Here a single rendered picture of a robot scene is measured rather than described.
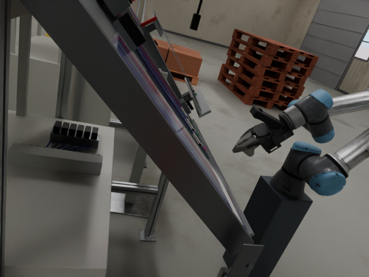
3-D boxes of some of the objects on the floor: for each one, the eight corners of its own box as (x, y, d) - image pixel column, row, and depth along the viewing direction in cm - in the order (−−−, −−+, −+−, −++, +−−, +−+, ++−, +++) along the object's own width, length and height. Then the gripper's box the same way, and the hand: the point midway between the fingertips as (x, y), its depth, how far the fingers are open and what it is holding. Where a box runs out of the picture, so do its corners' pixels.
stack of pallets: (294, 115, 493) (322, 57, 452) (246, 105, 460) (271, 43, 419) (256, 87, 612) (275, 40, 572) (216, 78, 579) (233, 27, 538)
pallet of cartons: (193, 73, 564) (200, 50, 546) (201, 87, 483) (209, 61, 465) (128, 56, 535) (133, 32, 517) (125, 68, 455) (130, 39, 437)
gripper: (298, 137, 98) (245, 171, 100) (285, 126, 106) (236, 156, 108) (290, 118, 94) (234, 154, 96) (277, 108, 101) (225, 140, 104)
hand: (234, 148), depth 100 cm, fingers closed
